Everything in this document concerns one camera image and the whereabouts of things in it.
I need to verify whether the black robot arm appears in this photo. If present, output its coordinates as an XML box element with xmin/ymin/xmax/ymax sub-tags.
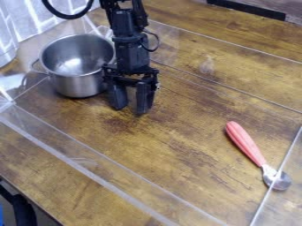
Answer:
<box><xmin>101</xmin><ymin>0</ymin><xmax>160</xmax><ymax>115</ymax></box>

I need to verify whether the clear acrylic enclosure wall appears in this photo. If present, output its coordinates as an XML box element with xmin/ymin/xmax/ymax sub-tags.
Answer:
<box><xmin>0</xmin><ymin>16</ymin><xmax>302</xmax><ymax>226</ymax></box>

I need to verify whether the black cable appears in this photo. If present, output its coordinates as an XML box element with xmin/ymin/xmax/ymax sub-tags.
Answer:
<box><xmin>41</xmin><ymin>0</ymin><xmax>162</xmax><ymax>53</ymax></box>

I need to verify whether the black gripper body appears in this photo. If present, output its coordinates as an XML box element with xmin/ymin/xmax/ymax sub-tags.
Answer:
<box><xmin>102</xmin><ymin>34</ymin><xmax>161</xmax><ymax>92</ymax></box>

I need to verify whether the red handled metal spoon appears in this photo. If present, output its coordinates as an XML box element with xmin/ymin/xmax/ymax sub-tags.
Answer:
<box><xmin>226</xmin><ymin>121</ymin><xmax>292</xmax><ymax>191</ymax></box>

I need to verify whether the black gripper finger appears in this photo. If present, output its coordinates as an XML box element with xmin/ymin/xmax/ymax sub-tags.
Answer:
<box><xmin>137</xmin><ymin>82</ymin><xmax>156</xmax><ymax>115</ymax></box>
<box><xmin>107</xmin><ymin>84</ymin><xmax>129</xmax><ymax>110</ymax></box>

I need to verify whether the black bar at back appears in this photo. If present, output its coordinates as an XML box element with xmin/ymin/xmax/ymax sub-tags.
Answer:
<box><xmin>206</xmin><ymin>0</ymin><xmax>286</xmax><ymax>21</ymax></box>

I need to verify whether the silver metal pot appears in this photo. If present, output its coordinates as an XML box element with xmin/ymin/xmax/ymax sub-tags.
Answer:
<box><xmin>31</xmin><ymin>34</ymin><xmax>117</xmax><ymax>98</ymax></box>

